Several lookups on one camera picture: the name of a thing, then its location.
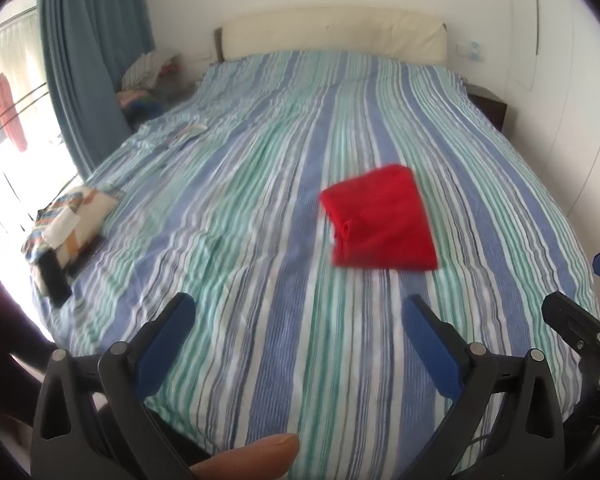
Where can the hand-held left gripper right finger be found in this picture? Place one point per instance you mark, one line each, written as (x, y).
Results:
(432, 347)

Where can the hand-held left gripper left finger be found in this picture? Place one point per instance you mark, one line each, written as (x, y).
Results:
(162, 340)

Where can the red sweater with white animal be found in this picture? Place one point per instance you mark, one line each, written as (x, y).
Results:
(385, 220)

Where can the colourful stack of clothes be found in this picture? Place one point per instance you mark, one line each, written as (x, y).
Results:
(140, 102)

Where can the person's left hand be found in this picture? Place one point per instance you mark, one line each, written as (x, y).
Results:
(260, 457)

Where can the black flat device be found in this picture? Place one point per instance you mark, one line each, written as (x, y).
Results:
(55, 277)

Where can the patterned folded cloth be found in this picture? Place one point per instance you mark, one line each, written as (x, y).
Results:
(92, 205)

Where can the striped blue green bed cover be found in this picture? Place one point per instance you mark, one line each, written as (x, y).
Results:
(280, 210)

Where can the white wardrobe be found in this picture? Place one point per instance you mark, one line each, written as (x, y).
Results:
(565, 85)

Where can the dark wooden nightstand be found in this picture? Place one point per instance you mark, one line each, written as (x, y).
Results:
(490, 105)

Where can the checked crumpled cloth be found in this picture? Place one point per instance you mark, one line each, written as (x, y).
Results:
(145, 70)

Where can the red hanging garment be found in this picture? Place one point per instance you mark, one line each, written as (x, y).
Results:
(11, 110)

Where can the blue curtain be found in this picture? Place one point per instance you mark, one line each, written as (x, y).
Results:
(90, 50)

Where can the cream padded headboard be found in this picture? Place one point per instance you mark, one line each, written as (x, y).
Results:
(330, 32)

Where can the blue white wall socket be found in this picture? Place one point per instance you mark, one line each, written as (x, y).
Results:
(475, 50)

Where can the white wall switch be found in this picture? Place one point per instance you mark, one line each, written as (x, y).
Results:
(461, 50)

